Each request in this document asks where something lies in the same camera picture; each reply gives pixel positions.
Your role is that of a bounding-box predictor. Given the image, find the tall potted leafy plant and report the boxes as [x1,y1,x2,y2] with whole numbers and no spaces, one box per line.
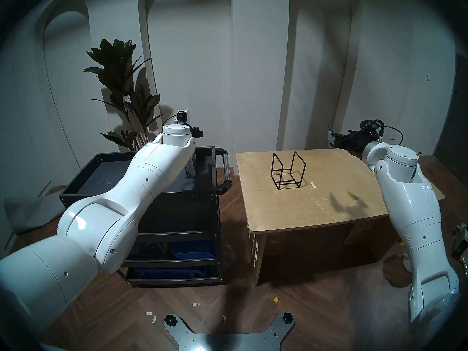
[83,38,164,151]

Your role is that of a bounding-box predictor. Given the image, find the black wire book stand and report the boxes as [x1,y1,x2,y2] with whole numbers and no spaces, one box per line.
[271,151,307,191]

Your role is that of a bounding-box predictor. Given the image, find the light wooden table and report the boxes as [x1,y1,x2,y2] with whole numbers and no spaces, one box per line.
[235,147,446,287]

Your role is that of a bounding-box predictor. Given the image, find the blue plastic bin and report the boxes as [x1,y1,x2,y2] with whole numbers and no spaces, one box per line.
[171,241,216,260]

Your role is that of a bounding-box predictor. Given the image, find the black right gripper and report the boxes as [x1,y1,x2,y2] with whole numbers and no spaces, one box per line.
[328,127,370,153]

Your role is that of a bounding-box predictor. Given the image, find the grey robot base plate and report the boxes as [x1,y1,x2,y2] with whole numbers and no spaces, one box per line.
[163,312,295,351]

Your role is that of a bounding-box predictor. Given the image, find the cardboard box with clutter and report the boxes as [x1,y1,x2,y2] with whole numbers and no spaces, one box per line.
[453,223,468,259]

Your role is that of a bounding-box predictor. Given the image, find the dark grey door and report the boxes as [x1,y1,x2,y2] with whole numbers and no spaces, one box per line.
[433,53,468,179]

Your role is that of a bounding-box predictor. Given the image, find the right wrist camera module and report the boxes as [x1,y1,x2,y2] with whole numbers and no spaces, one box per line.
[360,119,384,135]

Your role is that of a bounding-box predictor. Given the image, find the dark blue storage bin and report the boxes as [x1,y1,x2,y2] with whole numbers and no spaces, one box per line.
[133,266,212,280]

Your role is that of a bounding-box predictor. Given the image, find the black metal utility cart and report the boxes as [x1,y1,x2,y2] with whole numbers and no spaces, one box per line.
[58,146,233,286]

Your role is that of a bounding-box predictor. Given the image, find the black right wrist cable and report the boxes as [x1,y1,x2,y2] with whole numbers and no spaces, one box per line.
[382,125,404,145]

